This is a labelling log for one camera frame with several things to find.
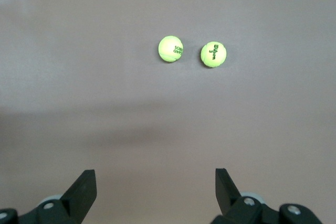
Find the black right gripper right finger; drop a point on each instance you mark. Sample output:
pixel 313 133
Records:
pixel 236 205

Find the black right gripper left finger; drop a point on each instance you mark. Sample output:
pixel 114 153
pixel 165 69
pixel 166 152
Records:
pixel 76 203

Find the yellow tennis ball Wilson print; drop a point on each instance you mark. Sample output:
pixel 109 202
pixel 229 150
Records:
pixel 213 54

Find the yellow tennis ball Roland print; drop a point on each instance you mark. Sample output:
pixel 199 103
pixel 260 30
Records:
pixel 170 48

